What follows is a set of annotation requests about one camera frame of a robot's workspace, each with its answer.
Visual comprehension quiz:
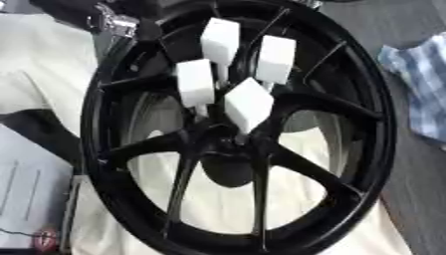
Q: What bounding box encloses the blue white checked cloth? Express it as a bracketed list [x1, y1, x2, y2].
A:
[376, 31, 446, 144]

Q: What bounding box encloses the black spoked wheel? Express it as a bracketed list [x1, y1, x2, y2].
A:
[78, 0, 399, 255]

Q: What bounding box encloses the grey flat panel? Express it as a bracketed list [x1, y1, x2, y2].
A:
[0, 123, 77, 250]

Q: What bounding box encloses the white pin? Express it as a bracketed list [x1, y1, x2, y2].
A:
[174, 58, 218, 118]
[252, 34, 299, 94]
[223, 77, 276, 135]
[198, 17, 243, 84]

